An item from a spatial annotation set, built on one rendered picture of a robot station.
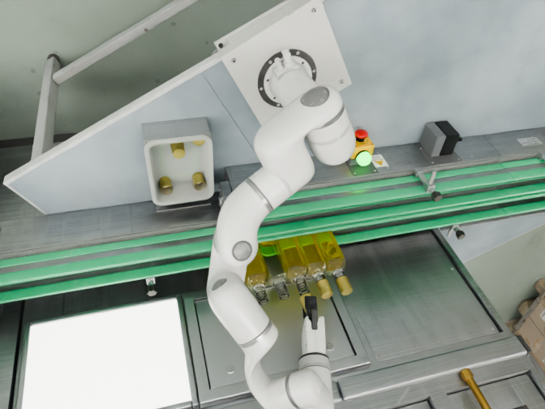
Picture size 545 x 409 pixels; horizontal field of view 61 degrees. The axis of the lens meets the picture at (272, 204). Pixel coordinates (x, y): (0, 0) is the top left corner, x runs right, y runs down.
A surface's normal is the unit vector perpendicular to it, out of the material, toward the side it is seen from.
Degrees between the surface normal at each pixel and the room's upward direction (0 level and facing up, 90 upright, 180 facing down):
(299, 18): 4
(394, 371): 90
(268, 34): 4
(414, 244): 90
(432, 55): 0
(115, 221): 90
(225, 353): 90
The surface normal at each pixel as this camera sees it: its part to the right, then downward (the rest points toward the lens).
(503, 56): 0.26, 0.68
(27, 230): 0.06, -0.72
